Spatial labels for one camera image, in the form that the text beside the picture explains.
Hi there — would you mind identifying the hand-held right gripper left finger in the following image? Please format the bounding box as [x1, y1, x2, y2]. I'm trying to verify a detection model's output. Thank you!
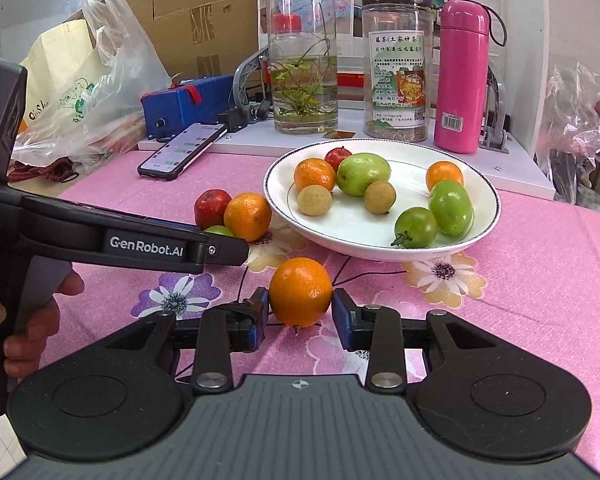
[105, 287, 271, 395]

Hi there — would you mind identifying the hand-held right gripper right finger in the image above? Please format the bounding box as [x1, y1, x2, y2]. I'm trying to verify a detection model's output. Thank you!
[331, 288, 498, 393]

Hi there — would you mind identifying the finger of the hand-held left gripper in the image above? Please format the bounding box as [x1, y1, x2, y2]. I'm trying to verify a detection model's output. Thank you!
[202, 235, 250, 267]

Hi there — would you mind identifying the small red apple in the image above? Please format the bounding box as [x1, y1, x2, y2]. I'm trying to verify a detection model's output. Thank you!
[324, 146, 353, 172]
[194, 189, 233, 231]

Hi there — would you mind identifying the white ceramic plate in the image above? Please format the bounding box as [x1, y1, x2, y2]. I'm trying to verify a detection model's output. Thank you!
[263, 140, 502, 262]

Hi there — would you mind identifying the tan longan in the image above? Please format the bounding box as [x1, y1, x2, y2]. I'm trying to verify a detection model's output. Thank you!
[297, 184, 332, 217]
[364, 180, 397, 214]

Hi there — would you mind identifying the green tomato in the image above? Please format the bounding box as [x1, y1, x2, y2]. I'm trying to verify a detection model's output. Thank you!
[391, 206, 439, 250]

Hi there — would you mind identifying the large green jujube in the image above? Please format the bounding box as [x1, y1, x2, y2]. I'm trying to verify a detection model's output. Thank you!
[428, 179, 475, 237]

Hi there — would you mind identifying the person's left hand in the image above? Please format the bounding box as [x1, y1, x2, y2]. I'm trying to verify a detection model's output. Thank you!
[0, 269, 86, 382]

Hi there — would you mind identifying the red and black cloth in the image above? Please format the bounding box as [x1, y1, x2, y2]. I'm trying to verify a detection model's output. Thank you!
[7, 156, 81, 184]

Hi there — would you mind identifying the black smartphone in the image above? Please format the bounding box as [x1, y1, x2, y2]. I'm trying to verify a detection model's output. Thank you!
[137, 122, 229, 181]

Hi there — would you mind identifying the black clamp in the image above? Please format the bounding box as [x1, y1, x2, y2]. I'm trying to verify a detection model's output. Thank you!
[219, 100, 271, 133]

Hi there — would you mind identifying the blue plastic case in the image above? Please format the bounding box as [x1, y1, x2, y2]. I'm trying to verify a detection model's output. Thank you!
[140, 74, 236, 142]

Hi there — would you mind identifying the clear printed plastic bag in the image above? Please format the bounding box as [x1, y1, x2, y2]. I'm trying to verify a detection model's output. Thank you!
[12, 0, 173, 171]

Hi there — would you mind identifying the pink floral tablecloth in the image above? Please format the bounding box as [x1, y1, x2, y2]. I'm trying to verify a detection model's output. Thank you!
[30, 150, 600, 478]

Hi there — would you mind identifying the green water plant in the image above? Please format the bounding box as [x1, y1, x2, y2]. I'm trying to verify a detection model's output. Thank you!
[272, 0, 338, 123]

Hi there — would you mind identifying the beige paper bag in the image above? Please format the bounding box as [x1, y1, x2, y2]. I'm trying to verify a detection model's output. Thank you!
[17, 19, 103, 136]

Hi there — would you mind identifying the white base board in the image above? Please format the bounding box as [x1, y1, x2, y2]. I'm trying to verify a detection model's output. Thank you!
[137, 107, 556, 201]

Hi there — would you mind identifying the brown cardboard box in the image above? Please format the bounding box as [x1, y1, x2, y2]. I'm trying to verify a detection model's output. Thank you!
[65, 0, 261, 86]

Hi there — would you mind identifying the pink water bottle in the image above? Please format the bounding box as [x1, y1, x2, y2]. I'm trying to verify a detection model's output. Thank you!
[433, 0, 507, 154]

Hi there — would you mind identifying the clear labelled plastic jar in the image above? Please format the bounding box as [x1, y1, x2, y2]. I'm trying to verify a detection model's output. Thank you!
[361, 0, 433, 142]

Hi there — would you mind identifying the crumpled clear plastic bag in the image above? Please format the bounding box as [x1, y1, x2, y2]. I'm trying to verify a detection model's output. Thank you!
[535, 62, 600, 206]

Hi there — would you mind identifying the grey metal bracket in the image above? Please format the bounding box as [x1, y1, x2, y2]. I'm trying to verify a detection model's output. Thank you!
[231, 49, 272, 121]
[480, 67, 512, 153]

